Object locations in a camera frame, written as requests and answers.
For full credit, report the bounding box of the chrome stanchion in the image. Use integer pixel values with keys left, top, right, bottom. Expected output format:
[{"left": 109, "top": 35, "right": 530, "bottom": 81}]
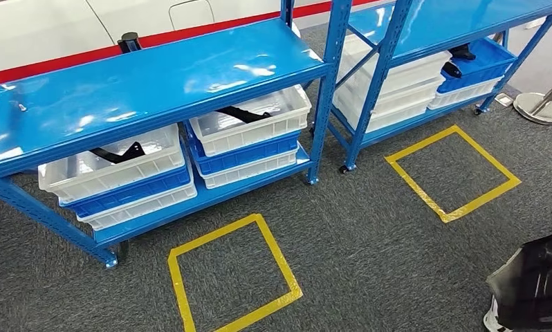
[{"left": 513, "top": 73, "right": 552, "bottom": 125}]

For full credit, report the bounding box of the black license plate holder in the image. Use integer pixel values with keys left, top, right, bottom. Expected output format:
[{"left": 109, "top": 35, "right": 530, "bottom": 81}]
[{"left": 486, "top": 229, "right": 552, "bottom": 304}]

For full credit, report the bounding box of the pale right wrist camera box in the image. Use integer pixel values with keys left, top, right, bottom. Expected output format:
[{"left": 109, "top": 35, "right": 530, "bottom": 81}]
[{"left": 483, "top": 297, "right": 510, "bottom": 332}]

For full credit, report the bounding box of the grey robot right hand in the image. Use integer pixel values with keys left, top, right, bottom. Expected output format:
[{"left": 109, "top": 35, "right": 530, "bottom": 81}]
[{"left": 509, "top": 288, "right": 552, "bottom": 332}]

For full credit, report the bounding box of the yellow floor tape square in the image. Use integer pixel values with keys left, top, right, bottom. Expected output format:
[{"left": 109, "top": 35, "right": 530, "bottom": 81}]
[
  {"left": 384, "top": 124, "right": 522, "bottom": 224},
  {"left": 167, "top": 214, "right": 304, "bottom": 332}
]

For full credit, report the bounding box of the white plastic crate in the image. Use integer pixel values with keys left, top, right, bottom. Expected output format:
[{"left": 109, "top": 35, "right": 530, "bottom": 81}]
[
  {"left": 189, "top": 84, "right": 312, "bottom": 157},
  {"left": 195, "top": 144, "right": 300, "bottom": 190},
  {"left": 76, "top": 176, "right": 198, "bottom": 232},
  {"left": 340, "top": 34, "right": 453, "bottom": 100},
  {"left": 335, "top": 75, "right": 445, "bottom": 118},
  {"left": 427, "top": 75, "right": 504, "bottom": 111},
  {"left": 38, "top": 123, "right": 186, "bottom": 205},
  {"left": 333, "top": 96, "right": 430, "bottom": 133}
]

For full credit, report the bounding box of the blue metal shelf rack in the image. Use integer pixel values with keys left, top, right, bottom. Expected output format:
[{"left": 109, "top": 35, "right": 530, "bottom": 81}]
[
  {"left": 0, "top": 0, "right": 353, "bottom": 269},
  {"left": 326, "top": 0, "right": 552, "bottom": 175}
]

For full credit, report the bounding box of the black stanchion post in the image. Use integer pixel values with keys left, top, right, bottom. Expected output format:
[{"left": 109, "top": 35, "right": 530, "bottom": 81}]
[{"left": 116, "top": 32, "right": 142, "bottom": 53}]

